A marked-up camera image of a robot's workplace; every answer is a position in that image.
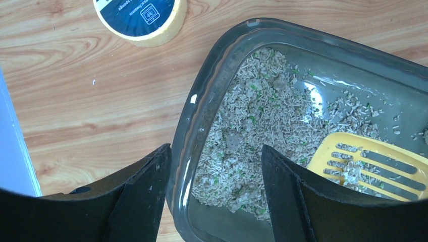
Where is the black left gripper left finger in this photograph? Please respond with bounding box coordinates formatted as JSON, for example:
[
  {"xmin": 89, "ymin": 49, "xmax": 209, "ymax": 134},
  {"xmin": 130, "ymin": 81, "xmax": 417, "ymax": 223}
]
[{"xmin": 1, "ymin": 144, "xmax": 172, "ymax": 241}]

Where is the yellow litter scoop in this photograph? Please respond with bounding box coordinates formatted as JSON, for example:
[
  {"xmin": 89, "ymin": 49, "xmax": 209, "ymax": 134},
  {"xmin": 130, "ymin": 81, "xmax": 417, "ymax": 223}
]
[{"xmin": 307, "ymin": 133, "xmax": 427, "ymax": 202}]

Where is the grey transparent litter box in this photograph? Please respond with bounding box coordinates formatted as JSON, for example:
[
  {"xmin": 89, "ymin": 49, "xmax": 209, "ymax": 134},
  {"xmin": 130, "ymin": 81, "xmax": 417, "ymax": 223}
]
[{"xmin": 167, "ymin": 18, "xmax": 427, "ymax": 241}]

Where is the yellow round sponge tin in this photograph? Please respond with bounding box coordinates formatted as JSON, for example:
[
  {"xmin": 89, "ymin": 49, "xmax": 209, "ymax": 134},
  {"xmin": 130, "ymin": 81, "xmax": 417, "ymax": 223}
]
[{"xmin": 93, "ymin": 0, "xmax": 188, "ymax": 47}]

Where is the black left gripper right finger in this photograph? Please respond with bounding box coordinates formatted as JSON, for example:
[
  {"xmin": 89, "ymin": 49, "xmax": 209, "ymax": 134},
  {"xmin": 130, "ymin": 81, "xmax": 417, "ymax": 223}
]
[{"xmin": 261, "ymin": 145, "xmax": 427, "ymax": 241}]

